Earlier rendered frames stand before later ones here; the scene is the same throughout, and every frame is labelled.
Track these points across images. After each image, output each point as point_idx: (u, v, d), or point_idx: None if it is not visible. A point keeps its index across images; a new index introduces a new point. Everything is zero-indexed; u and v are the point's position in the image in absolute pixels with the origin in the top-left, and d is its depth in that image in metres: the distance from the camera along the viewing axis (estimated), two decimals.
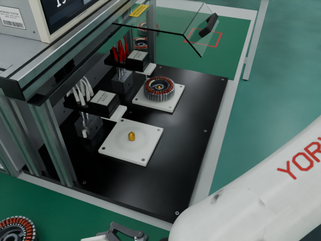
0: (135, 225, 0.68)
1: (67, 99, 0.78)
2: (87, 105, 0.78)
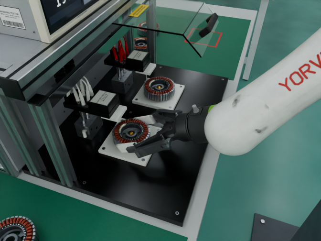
0: (135, 225, 0.68)
1: (67, 99, 0.78)
2: (87, 105, 0.78)
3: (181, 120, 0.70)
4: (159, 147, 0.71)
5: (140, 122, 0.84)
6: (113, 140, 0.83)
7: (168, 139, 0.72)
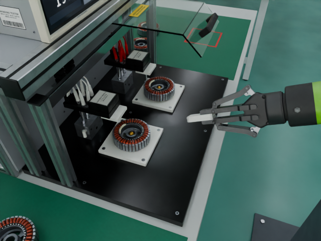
0: (135, 225, 0.68)
1: (67, 99, 0.78)
2: (87, 105, 0.78)
3: None
4: (238, 91, 0.67)
5: (140, 122, 0.84)
6: (113, 140, 0.83)
7: (252, 92, 0.66)
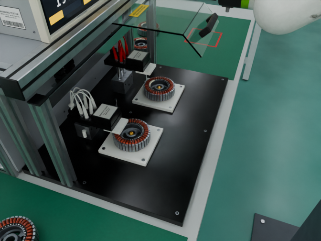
0: (135, 225, 0.68)
1: (71, 113, 0.81)
2: (90, 118, 0.81)
3: None
4: None
5: (140, 122, 0.84)
6: (113, 140, 0.83)
7: None
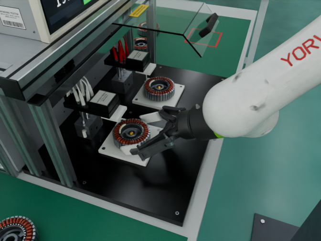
0: (135, 225, 0.68)
1: (67, 99, 0.78)
2: (87, 105, 0.78)
3: None
4: None
5: (140, 122, 0.84)
6: (113, 140, 0.83)
7: None
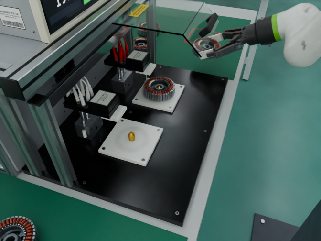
0: (135, 225, 0.68)
1: (67, 99, 0.78)
2: (87, 105, 0.78)
3: None
4: (240, 29, 1.10)
5: (212, 39, 1.14)
6: (192, 51, 1.13)
7: None
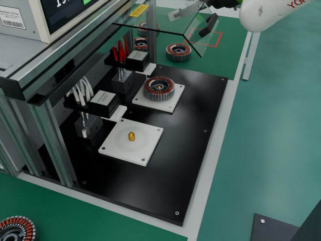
0: (135, 225, 0.68)
1: (67, 99, 0.78)
2: (87, 105, 0.78)
3: None
4: None
5: (186, 45, 1.25)
6: (165, 54, 1.26)
7: None
